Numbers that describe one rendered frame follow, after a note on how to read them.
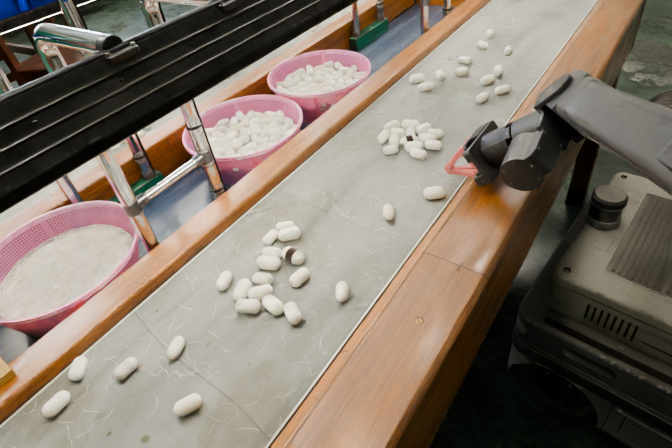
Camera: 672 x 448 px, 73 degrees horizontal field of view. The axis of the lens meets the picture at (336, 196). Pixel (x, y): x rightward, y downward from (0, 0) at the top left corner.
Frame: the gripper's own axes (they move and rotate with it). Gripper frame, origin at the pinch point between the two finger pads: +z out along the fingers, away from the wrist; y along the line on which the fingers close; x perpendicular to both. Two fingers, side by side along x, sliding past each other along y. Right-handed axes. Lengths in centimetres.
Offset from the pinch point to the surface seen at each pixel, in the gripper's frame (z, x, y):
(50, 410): 17, -14, 63
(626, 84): 40, 65, -200
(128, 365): 15, -12, 55
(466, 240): -7.8, 5.6, 15.6
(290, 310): 4.3, -3.6, 37.8
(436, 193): -0.5, 0.7, 7.0
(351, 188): 12.1, -7.5, 10.5
